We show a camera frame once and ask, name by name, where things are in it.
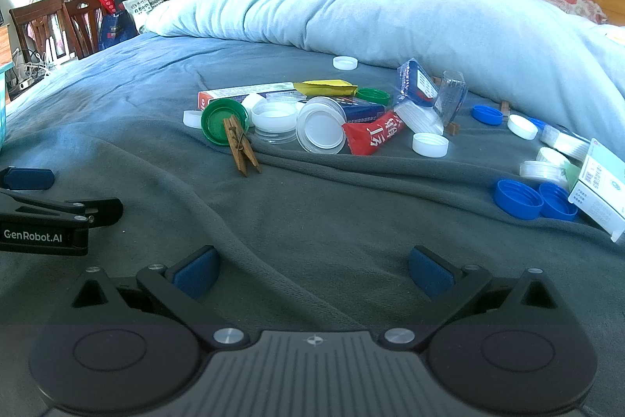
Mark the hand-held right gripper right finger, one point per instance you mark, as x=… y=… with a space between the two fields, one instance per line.
x=429 y=273

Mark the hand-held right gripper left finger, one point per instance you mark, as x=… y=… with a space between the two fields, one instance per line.
x=195 y=273

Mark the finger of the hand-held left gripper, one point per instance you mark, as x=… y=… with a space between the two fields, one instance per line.
x=97 y=209
x=29 y=178

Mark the wide white cap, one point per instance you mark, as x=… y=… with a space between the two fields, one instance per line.
x=190 y=118

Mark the large green lid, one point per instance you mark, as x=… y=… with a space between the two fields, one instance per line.
x=215 y=121

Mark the teal container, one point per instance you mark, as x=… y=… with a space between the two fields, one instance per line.
x=4 y=104

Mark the grey blue blanket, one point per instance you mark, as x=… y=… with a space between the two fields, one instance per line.
x=317 y=212

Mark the wooden chair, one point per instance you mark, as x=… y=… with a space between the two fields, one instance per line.
x=34 y=31
x=85 y=26

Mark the red snack packet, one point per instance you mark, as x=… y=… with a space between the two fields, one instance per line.
x=376 y=133

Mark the clear plastic tub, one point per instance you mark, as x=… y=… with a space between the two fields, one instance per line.
x=273 y=137

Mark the stack of white pads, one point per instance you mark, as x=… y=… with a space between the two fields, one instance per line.
x=417 y=116

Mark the blue bag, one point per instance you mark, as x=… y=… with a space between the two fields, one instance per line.
x=117 y=31

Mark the large white lid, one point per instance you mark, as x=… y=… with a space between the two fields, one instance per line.
x=274 y=116

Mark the clear plastic cup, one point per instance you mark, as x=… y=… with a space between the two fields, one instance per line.
x=450 y=97

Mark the white orange toothpaste box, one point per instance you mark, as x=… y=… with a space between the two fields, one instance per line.
x=234 y=94

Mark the small blue cap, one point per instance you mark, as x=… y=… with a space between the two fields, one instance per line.
x=538 y=124

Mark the small green cap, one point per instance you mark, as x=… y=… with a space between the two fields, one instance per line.
x=373 y=96

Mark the white round container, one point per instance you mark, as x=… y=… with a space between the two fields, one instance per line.
x=564 y=141

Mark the blue white medicine box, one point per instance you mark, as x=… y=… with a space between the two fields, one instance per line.
x=415 y=82

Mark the white green medicine box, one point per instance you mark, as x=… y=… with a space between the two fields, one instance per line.
x=600 y=187

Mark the white printed bag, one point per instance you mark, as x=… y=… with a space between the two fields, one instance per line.
x=144 y=6

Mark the yellow packet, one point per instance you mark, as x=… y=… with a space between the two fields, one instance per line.
x=327 y=88

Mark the light blue duvet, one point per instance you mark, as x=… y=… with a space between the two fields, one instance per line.
x=342 y=6

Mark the white bed sheet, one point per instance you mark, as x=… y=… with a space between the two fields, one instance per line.
x=610 y=33

